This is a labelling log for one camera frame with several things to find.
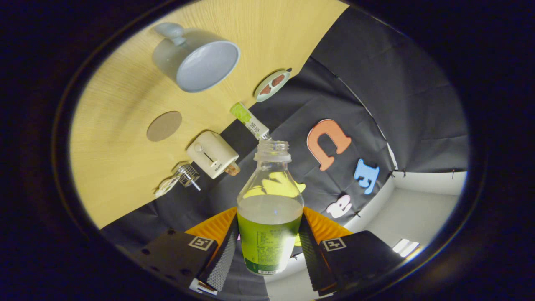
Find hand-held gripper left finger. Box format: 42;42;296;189
133;207;239;295

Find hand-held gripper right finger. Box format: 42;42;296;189
298;206;405;293

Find green juice bottle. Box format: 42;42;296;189
237;140;305;275

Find round brown coaster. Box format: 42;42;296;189
146;111;183;142

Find white cup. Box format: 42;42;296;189
152;22;241;93

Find small green white-labelled bottle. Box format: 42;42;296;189
229;102;271;141

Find white food tray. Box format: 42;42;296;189
155;178;180;198

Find ceiling light panel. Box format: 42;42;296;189
392;238;420;258

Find white toaster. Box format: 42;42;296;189
186;131;240;179

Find wooden table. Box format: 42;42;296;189
69;0;349;229

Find pale green plate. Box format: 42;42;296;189
254;69;292;103

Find wire mesh holder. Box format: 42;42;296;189
175;162;201;191

